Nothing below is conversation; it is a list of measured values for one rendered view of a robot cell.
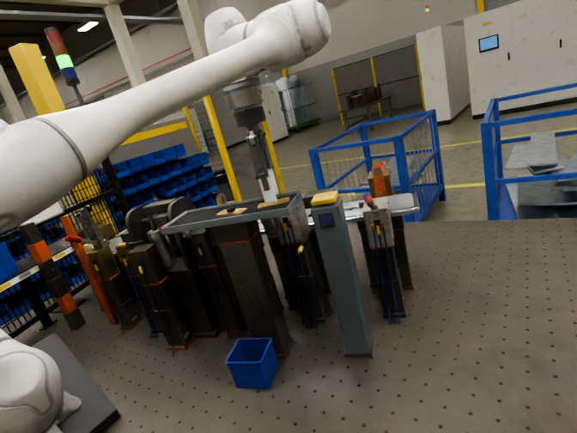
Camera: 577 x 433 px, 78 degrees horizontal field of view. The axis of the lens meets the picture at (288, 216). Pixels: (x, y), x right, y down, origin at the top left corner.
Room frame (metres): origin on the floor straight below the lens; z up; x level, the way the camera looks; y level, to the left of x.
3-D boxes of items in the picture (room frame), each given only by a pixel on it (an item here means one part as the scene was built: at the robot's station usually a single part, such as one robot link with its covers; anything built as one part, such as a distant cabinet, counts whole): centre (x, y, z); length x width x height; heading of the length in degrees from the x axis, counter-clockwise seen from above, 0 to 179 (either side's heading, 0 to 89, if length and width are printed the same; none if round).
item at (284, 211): (0.93, 0.15, 1.16); 0.37 x 0.14 x 0.02; 70
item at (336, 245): (0.84, -0.10, 0.92); 0.08 x 0.08 x 0.44; 70
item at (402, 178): (3.31, -0.99, 0.47); 1.20 x 0.80 x 0.95; 142
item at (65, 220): (1.37, 0.83, 0.95); 0.03 x 0.01 x 0.50; 70
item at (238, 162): (4.56, 0.26, 1.00); 1.04 x 0.14 x 2.00; 144
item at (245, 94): (0.90, 0.03, 1.43); 0.09 x 0.09 x 0.06
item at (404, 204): (1.32, 0.23, 1.00); 1.38 x 0.22 x 0.02; 70
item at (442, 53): (8.88, -4.55, 1.22); 2.40 x 0.54 x 2.45; 140
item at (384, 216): (0.95, -0.25, 0.88); 0.12 x 0.07 x 0.36; 160
